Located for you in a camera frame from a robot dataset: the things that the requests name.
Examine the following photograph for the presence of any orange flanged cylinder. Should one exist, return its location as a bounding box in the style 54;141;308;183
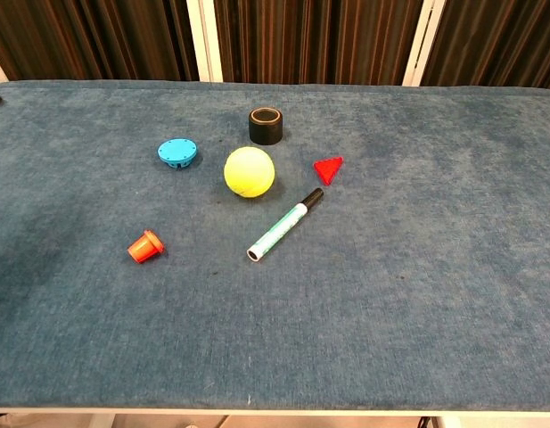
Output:
127;229;167;265

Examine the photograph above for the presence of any blue round disc part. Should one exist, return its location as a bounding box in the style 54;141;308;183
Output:
157;137;199;170

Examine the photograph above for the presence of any yellow tennis ball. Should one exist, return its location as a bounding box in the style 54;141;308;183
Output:
223;146;276;199

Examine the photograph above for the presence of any black tape roll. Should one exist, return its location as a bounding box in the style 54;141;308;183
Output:
248;106;284;146

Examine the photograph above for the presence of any green white marker pen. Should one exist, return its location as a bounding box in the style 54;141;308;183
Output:
246;187;324;263

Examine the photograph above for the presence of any dark striped curtain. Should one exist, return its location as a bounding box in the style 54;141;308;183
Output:
0;0;550;91

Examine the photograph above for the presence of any red triangular block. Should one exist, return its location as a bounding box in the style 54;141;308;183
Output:
313;156;345;186

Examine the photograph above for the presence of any blue fabric table cover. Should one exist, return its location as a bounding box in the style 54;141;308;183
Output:
0;79;550;411

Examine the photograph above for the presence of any white table frame edge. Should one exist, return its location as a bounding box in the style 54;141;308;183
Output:
0;405;550;419

